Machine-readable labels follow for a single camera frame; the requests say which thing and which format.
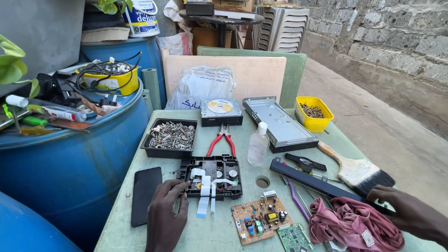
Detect person's right hand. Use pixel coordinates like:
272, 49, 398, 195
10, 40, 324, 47
366, 185, 421, 225

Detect person's left hand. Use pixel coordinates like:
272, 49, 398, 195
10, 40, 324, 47
147, 179, 192, 234

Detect black disc drive mechanism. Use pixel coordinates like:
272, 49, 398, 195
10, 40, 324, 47
177, 155, 243, 201

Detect pink crumpled cloth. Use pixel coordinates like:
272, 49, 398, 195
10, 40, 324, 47
309, 197, 405, 252

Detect long black front panel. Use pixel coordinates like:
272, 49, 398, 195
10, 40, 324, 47
269, 159, 397, 216

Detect thin metal screwdriver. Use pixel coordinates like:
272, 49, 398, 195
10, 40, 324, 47
293, 187, 313, 217

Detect purple toothbrush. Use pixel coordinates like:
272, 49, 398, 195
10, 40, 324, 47
282, 176, 311, 223

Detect green circuit board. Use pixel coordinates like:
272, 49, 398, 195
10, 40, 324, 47
277, 224, 318, 252

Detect yellow tub of dark screws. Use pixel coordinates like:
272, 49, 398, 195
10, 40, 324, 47
294, 96, 335, 133

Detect brown power circuit board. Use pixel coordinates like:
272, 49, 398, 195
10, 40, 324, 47
231, 191, 294, 246

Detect grey metal player chassis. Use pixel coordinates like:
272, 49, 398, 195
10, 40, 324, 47
242, 96, 320, 154

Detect clear bottle with white cap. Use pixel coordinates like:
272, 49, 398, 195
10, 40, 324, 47
247, 121, 270, 167

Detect pale wooden board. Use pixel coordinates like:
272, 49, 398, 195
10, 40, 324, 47
161, 48, 287, 105

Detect grey disc drive with disc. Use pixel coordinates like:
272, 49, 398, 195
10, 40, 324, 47
200, 98, 244, 127

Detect stack of white plastic chairs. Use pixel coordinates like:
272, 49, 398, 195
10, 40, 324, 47
256, 6, 311, 54

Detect white woven sack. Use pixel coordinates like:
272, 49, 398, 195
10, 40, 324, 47
165, 65, 237, 111

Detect heap of silver screws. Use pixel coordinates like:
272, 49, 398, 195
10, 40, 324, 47
149, 121, 196, 150

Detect brown cardboard box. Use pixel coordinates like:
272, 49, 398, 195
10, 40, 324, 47
190, 27, 233, 55

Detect black smartphone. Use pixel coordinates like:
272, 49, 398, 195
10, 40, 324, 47
131, 167, 163, 228

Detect round dark side table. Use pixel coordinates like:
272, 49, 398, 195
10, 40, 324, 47
178, 9, 265, 48

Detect black plastic tray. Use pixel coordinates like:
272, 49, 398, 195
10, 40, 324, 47
140, 118, 200, 160

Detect brown cardboard carton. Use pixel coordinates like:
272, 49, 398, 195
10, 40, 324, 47
212, 0, 257, 13

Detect green plastic table leg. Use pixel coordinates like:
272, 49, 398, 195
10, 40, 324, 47
141, 68, 162, 111

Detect white plastic bag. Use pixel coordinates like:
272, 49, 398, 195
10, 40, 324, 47
155, 32, 194, 56

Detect black box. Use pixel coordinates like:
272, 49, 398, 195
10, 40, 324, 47
184, 0, 215, 17

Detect large blue plastic barrel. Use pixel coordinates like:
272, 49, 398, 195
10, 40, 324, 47
81, 36, 167, 110
0, 77, 151, 250
0, 191, 83, 252

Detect yellow tub of plugs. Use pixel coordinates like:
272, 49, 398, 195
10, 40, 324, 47
75, 58, 140, 97

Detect white paint bucket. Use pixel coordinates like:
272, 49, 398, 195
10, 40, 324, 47
122, 0, 161, 38

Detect flat cardboard piece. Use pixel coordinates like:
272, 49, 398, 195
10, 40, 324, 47
81, 27, 131, 43

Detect white sealant tube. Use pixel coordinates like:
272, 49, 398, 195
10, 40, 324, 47
5, 94, 87, 123

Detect green leafy plant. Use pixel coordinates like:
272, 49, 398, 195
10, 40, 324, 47
0, 34, 40, 99

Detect wide wooden-handled paint brush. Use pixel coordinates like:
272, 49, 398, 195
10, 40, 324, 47
317, 141, 396, 197

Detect black plastic disc clamp bracket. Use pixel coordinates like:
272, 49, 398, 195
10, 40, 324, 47
285, 153, 327, 173

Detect red-handled pliers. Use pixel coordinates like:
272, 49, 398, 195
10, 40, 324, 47
206, 123, 237, 157

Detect white flat ribbon cable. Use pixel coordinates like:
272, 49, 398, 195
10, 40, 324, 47
190, 168, 238, 219

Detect black power cable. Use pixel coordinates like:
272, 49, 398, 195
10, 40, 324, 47
66, 51, 143, 107

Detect green-handled screwdriver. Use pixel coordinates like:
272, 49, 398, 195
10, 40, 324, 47
20, 115, 90, 134

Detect yellow-handled screwdriver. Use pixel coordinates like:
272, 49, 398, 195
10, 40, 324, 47
19, 125, 55, 137

